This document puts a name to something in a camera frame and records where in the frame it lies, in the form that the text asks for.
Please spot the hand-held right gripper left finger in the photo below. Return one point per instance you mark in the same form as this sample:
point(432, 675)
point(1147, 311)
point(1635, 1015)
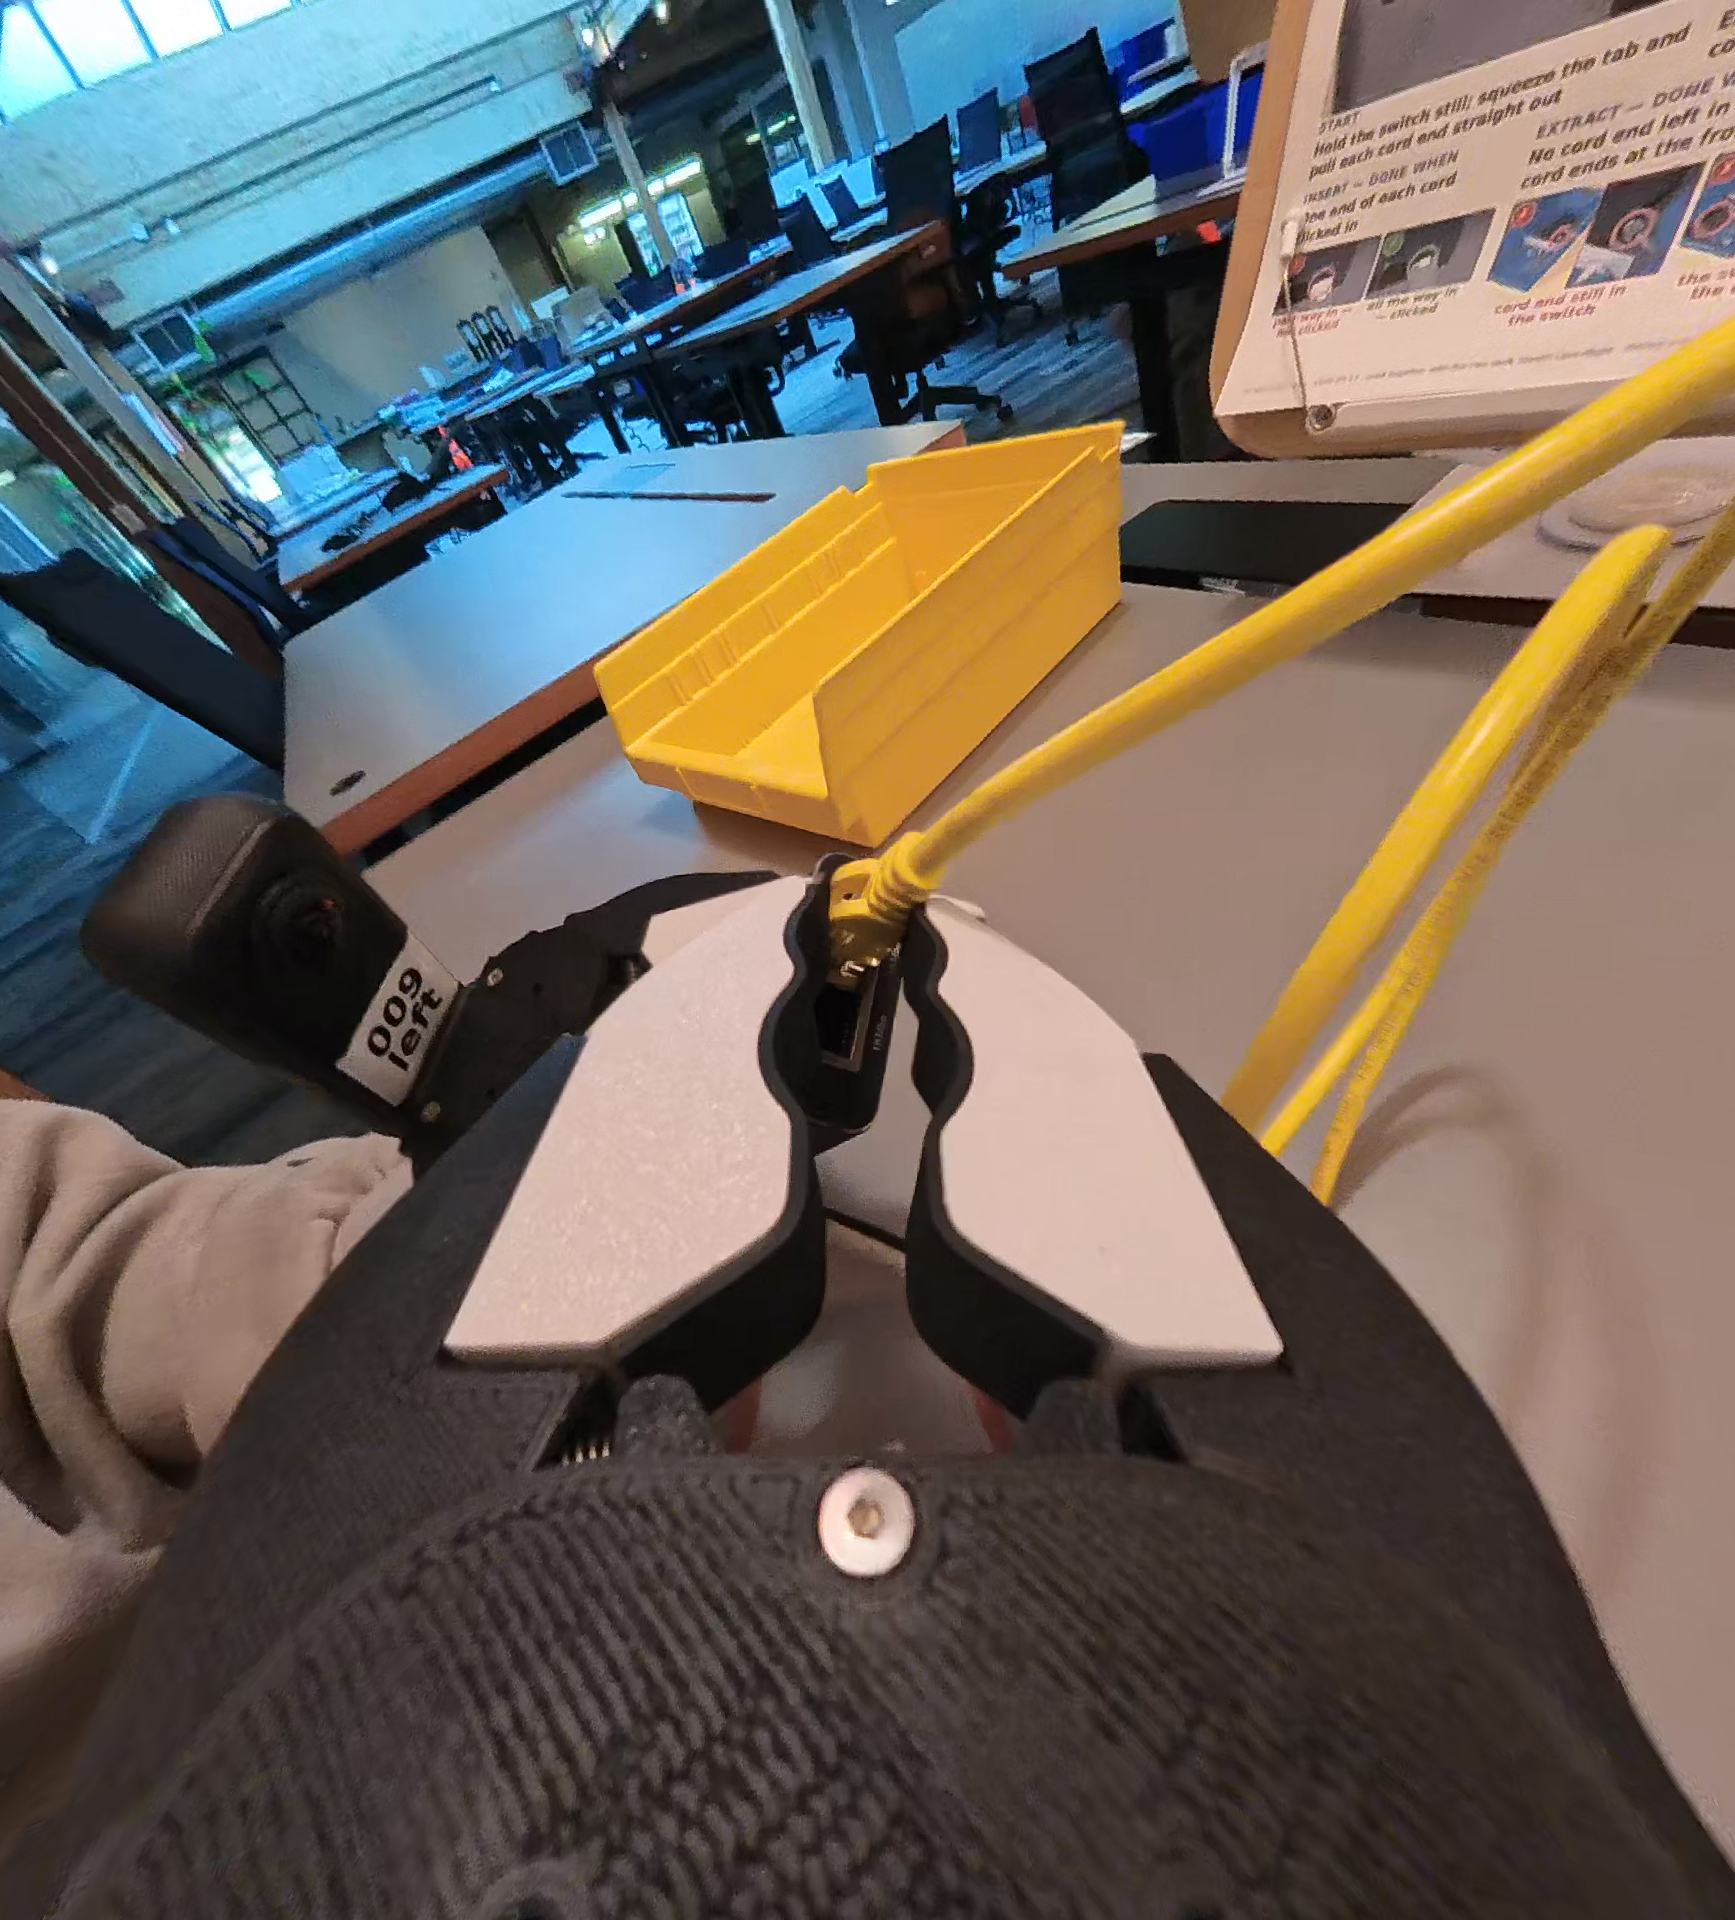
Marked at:
point(628, 1170)

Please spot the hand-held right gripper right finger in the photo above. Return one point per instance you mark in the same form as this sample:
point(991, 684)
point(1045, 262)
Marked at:
point(1107, 1200)

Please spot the black ethernet splitter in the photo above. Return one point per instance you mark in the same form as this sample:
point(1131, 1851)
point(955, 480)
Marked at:
point(851, 1073)

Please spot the person's left forearm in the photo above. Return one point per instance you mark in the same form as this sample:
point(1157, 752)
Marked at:
point(56, 1321)

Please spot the dark office chair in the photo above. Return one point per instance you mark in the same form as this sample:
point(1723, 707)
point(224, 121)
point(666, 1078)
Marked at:
point(132, 645)

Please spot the yellow plastic bin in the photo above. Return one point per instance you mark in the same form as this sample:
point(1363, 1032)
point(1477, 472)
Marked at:
point(867, 705)

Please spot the grey metal stand base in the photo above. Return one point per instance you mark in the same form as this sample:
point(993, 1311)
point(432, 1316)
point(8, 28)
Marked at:
point(1511, 562)

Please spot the instruction sheet on wooden stand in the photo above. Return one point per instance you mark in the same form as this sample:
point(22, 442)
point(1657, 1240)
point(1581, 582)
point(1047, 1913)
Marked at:
point(1347, 441)

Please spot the group of black office chairs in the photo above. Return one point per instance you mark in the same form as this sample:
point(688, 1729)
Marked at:
point(1077, 134)

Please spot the blue storage bin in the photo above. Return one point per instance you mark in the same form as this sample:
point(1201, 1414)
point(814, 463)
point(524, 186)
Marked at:
point(1181, 134)

